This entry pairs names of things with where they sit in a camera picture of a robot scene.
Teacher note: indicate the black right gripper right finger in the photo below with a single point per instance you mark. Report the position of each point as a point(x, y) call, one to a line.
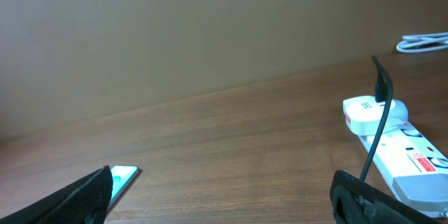
point(355, 202)

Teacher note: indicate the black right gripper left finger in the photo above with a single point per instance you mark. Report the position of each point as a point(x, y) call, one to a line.
point(83, 201)

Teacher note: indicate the Galaxy S25 smartphone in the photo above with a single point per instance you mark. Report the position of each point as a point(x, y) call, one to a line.
point(122, 176)

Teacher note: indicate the white charger plug adapter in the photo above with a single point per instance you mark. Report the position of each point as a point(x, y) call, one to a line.
point(363, 115)

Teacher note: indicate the white power strip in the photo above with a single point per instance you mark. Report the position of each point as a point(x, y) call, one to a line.
point(414, 169)

